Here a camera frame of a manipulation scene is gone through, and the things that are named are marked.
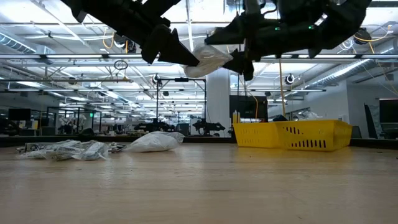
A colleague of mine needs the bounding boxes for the dark leaning panel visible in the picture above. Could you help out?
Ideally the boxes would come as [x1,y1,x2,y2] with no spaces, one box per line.
[364,104,379,140]

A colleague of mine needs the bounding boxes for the clear bag of white cotton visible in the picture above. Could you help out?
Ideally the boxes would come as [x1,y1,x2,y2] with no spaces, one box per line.
[123,131,185,153]
[182,43,234,78]

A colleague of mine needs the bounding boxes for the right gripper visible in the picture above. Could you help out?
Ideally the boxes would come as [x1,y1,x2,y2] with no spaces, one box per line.
[204,0,327,82]

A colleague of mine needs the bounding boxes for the black workstation frame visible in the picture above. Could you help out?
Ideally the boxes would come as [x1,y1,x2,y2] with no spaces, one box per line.
[46,106,103,133]

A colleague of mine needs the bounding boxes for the toothbrush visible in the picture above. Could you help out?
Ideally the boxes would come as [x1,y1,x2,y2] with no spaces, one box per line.
[292,112,312,122]
[306,111,325,122]

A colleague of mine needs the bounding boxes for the black wall monitor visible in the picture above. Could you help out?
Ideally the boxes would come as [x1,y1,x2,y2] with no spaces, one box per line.
[229,95,269,123]

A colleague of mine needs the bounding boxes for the looped black ceiling cable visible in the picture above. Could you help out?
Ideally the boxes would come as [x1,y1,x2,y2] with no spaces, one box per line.
[113,59,129,71]

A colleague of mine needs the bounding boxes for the white pillar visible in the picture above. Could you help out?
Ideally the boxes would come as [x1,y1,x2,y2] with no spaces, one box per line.
[206,67,232,138]

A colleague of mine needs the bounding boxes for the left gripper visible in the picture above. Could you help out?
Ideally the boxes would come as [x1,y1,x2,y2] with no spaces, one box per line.
[123,0,200,67]

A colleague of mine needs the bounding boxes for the silver ventilation duct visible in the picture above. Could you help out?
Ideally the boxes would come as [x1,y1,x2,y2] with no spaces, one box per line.
[306,58,374,90]
[0,32,56,56]

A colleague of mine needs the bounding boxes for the yellow plastic basket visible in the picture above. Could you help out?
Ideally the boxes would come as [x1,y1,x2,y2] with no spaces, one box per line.
[343,123,354,147]
[233,123,279,149]
[275,119,351,152]

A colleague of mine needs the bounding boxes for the long ceiling light strip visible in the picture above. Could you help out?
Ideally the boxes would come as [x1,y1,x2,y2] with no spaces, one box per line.
[0,54,398,60]

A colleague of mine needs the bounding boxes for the black background station frame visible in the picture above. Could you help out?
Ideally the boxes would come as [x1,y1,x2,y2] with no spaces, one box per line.
[156,77,208,138]

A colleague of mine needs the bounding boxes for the clear plastic packet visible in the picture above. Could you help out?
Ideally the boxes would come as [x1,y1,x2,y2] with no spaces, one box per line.
[71,140,110,161]
[43,139,83,161]
[19,148,50,160]
[107,142,128,154]

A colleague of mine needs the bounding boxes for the black desk monitor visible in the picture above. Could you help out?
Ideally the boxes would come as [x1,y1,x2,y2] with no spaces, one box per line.
[7,108,32,122]
[379,98,398,124]

